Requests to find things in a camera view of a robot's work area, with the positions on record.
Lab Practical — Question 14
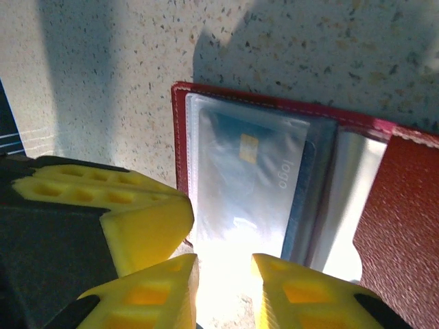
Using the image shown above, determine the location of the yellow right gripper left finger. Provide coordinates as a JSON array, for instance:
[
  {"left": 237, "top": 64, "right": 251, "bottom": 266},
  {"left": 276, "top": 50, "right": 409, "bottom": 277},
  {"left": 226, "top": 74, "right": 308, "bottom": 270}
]
[{"left": 51, "top": 253, "right": 200, "bottom": 329}]

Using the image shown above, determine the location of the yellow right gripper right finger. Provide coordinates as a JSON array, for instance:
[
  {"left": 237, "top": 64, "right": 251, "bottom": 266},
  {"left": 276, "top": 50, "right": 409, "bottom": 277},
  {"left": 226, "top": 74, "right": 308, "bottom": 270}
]
[{"left": 252, "top": 253, "right": 416, "bottom": 329}]

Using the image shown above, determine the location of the red leather card holder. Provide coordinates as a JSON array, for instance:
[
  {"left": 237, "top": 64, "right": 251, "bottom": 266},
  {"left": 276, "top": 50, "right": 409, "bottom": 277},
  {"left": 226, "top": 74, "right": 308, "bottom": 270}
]
[{"left": 171, "top": 81, "right": 439, "bottom": 329}]

